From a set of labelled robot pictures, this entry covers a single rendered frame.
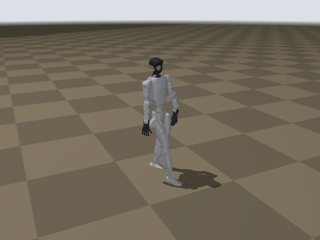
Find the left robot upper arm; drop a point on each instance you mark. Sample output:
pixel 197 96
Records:
pixel 170 90

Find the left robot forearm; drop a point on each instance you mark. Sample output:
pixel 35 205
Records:
pixel 174 104

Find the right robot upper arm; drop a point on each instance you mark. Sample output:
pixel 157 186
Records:
pixel 146 85

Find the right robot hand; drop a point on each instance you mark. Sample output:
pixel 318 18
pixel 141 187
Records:
pixel 146 129

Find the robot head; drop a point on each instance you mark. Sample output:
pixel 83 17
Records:
pixel 156 62

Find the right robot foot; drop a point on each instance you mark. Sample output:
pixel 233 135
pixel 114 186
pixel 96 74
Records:
pixel 173 181

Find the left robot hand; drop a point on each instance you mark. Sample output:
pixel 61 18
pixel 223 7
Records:
pixel 174 118

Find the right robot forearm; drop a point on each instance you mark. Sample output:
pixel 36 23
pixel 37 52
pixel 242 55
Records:
pixel 146 109

